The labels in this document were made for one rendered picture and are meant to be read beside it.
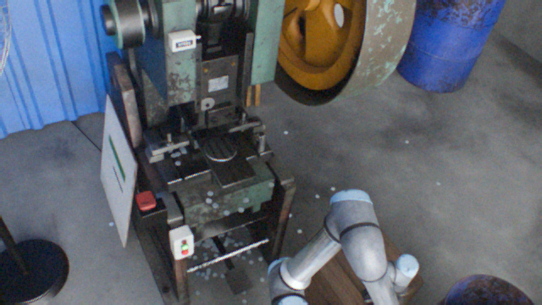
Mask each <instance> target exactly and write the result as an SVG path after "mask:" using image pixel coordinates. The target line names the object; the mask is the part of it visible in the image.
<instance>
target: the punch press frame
mask: <svg viewBox="0 0 542 305"><path fill-rule="evenodd" d="M138 1H139V3H140V2H144V4H146V7H147V12H148V17H149V24H148V25H144V31H145V39H144V42H143V43H142V46H141V47H135V48H133V49H129V50H124V51H121V56H122V59H123V61H124V63H125V64H126V67H127V70H128V72H129V75H130V79H131V82H132V85H133V87H134V90H135V98H136V102H137V107H138V111H139V115H140V121H141V128H142V132H144V131H147V130H153V129H157V130H160V127H163V126H166V125H171V124H172V123H175V122H179V121H180V115H179V114H178V109H177V107H176V105H177V104H181V103H187V102H190V101H195V100H196V48H195V47H193V48H189V49H186V50H181V51H176V52H172V50H171V49H170V47H169V45H168V37H169V33H173V32H177V31H186V30H192V32H193V33H194V35H196V0H138ZM284 10H285V0H242V10H241V14H240V15H239V16H237V17H236V18H237V19H238V20H239V21H242V22H245V23H246V24H247V25H248V26H249V28H250V29H251V30H252V31H253V39H252V56H251V66H250V75H249V84H248V85H249V86H253V85H256V84H260V83H263V82H268V81H271V80H274V77H275V70H276V64H277V58H278V52H279V41H280V34H281V28H282V22H283V16H284ZM252 169H253V170H254V172H255V173H256V178H254V179H252V180H248V181H245V182H242V183H240V184H237V185H234V186H229V187H226V188H222V187H221V186H220V184H219V183H212V180H207V181H203V182H201V183H198V184H195V185H192V186H187V187H185V188H182V189H179V190H177V191H172V194H173V196H174V199H175V201H176V203H177V205H178V207H179V209H180V212H181V214H182V216H183V219H182V222H183V224H184V225H189V227H190V228H192V227H194V230H195V232H196V233H198V232H201V231H203V230H204V223H207V222H209V221H212V220H214V219H218V218H221V217H223V216H225V215H224V211H226V210H227V211H229V214H233V213H235V212H238V211H239V208H244V209H245V208H250V210H251V211H252V213H254V212H256V211H259V210H260V205H261V203H262V202H266V201H269V200H272V195H273V189H274V187H273V186H269V183H270V182H272V183H274V181H275V177H274V175H273V173H272V172H271V170H270V169H269V167H268V166H267V165H266V163H261V164H257V165H254V166H252ZM209 191H212V192H213V194H212V196H211V197H210V196H209V195H208V194H207V193H208V192H209ZM245 198H248V199H249V202H244V201H243V200H244V199H245ZM207 199H210V200H212V202H211V203H207V202H206V201H207ZM214 203H216V204H218V207H217V208H214V207H213V204H214ZM264 243H268V238H263V239H262V240H259V241H255V242H253V243H251V244H249V245H246V246H243V247H240V248H238V249H235V250H234V251H231V252H227V253H225V254H222V255H220V256H217V257H216V258H211V259H209V260H207V261H205V262H202V263H199V264H197V265H194V266H192V267H190V268H188V269H187V274H189V273H191V272H193V271H196V270H198V269H201V268H204V267H206V266H208V265H210V264H213V263H217V262H218V261H221V260H223V259H226V258H230V257H232V256H235V255H236V254H239V253H241V252H244V251H247V250H249V249H252V248H254V247H257V246H260V245H262V244H264Z"/></svg>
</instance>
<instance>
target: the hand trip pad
mask: <svg viewBox="0 0 542 305"><path fill-rule="evenodd" d="M136 201H137V202H138V205H139V207H140V209H142V210H143V211H145V210H148V209H151V208H155V207H156V200H155V197H154V196H153V194H152V192H151V191H144V192H142V193H139V194H137V195H136Z"/></svg>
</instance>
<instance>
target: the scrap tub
mask: <svg viewBox="0 0 542 305"><path fill-rule="evenodd" d="M437 305H536V303H535V302H533V301H532V300H531V299H530V298H529V296H528V295H527V294H526V293H525V292H524V291H522V290H521V289H519V288H518V287H516V286H515V285H513V284H512V283H510V282H509V281H507V280H504V279H502V278H500V277H495V276H492V275H487V274H471V275H467V276H464V277H462V278H461V279H459V281H457V282H456V283H455V284H454V285H453V286H452V287H451V288H450V290H449V291H448V292H447V294H446V296H445V298H444V299H443V300H442V301H440V302H439V303H438V304H437Z"/></svg>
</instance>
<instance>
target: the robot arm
mask: <svg viewBox="0 0 542 305"><path fill-rule="evenodd" d="M329 205H330V207H331V210H330V212H329V213H328V214H327V215H326V216H325V217H324V226H323V227H322V228H321V229H320V230H319V231H318V232H317V233H316V234H315V235H314V236H313V237H312V239H311V240H310V241H309V242H308V244H306V246H304V247H303V248H302V249H301V250H300V251H299V252H298V253H297V254H296V255H295V257H293V258H281V259H280V260H276V261H274V262H273V263H272V264H271V265H270V266H269V268H268V283H269V289H270V296H271V303H272V305H307V303H306V300H305V296H304V289H305V288H306V287H307V286H308V285H309V284H310V280H312V276H313V275H314V274H315V273H316V272H318V271H319V270H320V269H321V268H322V267H323V266H324V265H325V264H326V263H327V262H328V261H329V260H330V259H331V258H332V257H333V256H334V255H335V254H336V253H337V252H338V251H339V250H340V249H341V248H342V250H343V252H344V254H345V255H346V258H347V260H348V262H349V263H350V265H351V267H352V268H353V270H354V272H355V274H356V276H357V277H358V278H359V279H360V280H362V283H363V284H364V285H365V286H366V288H367V289H364V290H362V298H363V300H364V302H373V303H374V305H402V303H404V301H405V300H406V298H405V294H406V293H407V291H408V290H409V288H410V287H409V285H408V284H409V283H410V281H411V280H412V278H413V277H414V276H415V275H416V273H417V271H418V262H417V261H416V259H415V258H414V257H413V256H410V255H402V256H401V257H400V258H398V260H393V261H387V258H386V254H385V249H384V240H383V237H382V233H381V231H380V228H379V224H378V221H377V219H376V216H375V213H374V211H373V203H372V202H371V200H370V198H369V195H368V194H367V193H366V192H365V191H361V190H358V189H349V190H344V191H340V192H338V193H336V194H334V195H333V196H332V197H331V199H330V204H329ZM401 297H404V298H401ZM399 302H402V303H399Z"/></svg>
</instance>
